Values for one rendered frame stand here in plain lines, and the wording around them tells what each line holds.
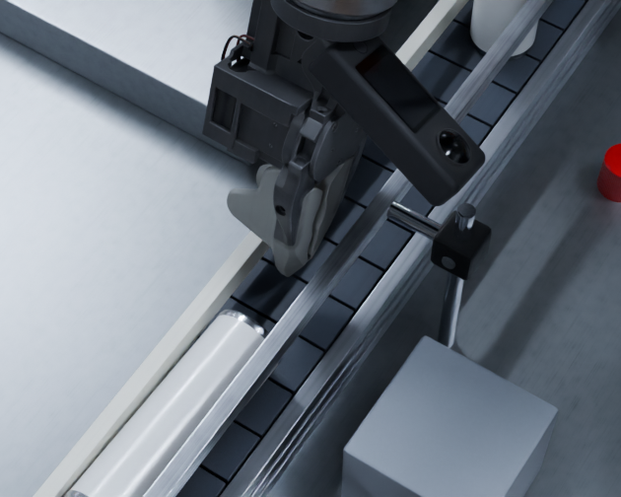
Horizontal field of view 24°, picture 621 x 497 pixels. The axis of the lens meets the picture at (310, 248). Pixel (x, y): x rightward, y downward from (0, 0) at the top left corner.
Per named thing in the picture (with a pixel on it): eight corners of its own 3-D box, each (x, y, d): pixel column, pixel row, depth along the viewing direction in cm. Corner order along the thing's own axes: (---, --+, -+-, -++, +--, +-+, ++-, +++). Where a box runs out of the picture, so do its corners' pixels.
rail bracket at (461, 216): (387, 288, 106) (399, 153, 92) (474, 335, 104) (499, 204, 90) (364, 319, 104) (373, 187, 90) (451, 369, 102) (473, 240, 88)
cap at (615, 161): (650, 184, 111) (658, 159, 108) (622, 210, 110) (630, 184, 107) (615, 160, 112) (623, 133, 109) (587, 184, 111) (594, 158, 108)
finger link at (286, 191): (296, 212, 94) (321, 104, 89) (318, 224, 93) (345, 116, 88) (256, 246, 91) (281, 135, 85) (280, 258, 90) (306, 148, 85)
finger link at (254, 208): (231, 240, 98) (252, 131, 92) (303, 280, 96) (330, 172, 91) (205, 261, 96) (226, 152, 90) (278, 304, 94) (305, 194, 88)
